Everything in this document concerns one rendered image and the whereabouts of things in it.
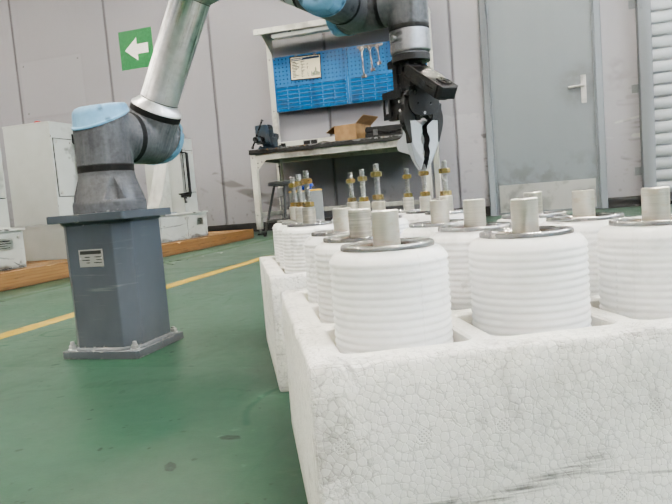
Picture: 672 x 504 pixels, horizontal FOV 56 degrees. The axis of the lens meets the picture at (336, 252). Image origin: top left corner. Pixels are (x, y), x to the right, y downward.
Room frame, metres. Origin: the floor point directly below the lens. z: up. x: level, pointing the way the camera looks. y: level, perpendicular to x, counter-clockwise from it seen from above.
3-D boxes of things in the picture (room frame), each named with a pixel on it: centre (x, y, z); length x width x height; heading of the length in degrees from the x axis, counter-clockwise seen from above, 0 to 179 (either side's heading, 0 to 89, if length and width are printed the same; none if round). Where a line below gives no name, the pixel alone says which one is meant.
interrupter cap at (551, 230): (0.53, -0.16, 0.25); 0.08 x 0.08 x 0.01
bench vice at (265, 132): (5.67, 0.54, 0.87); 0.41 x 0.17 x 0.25; 163
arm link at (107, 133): (1.38, 0.47, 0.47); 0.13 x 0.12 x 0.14; 154
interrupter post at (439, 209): (0.76, -0.13, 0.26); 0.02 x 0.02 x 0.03
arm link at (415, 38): (1.21, -0.17, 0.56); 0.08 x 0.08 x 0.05
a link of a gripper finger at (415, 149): (1.21, -0.15, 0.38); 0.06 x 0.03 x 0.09; 31
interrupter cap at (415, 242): (0.51, -0.04, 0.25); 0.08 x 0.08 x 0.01
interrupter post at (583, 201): (0.66, -0.26, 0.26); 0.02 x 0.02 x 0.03
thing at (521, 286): (0.53, -0.16, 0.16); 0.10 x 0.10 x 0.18
